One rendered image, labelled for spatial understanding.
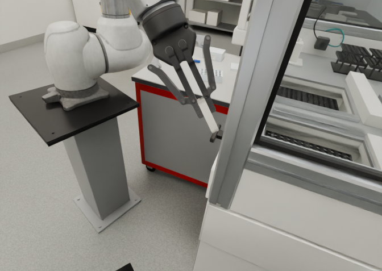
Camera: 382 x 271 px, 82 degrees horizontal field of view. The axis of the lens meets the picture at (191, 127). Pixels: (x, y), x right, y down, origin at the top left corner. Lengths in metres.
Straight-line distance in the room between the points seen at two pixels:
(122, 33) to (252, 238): 0.79
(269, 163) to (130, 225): 1.23
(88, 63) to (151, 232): 0.97
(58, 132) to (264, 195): 0.68
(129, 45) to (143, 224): 1.00
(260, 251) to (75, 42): 0.80
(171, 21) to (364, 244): 0.43
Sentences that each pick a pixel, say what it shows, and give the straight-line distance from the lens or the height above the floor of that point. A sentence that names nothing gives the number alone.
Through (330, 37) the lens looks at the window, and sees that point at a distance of 0.25.
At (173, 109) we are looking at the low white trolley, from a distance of 1.17.
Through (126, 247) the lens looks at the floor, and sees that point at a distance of 1.41.
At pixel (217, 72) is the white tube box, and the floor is 0.79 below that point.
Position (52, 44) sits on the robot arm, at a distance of 0.90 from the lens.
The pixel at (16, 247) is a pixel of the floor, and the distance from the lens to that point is 1.60.
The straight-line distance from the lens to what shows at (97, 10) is 4.36.
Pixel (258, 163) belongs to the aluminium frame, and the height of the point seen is 1.07.
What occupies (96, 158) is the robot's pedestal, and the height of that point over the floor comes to 0.50.
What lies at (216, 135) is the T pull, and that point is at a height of 0.91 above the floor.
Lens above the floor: 1.28
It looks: 39 degrees down
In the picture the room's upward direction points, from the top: 6 degrees clockwise
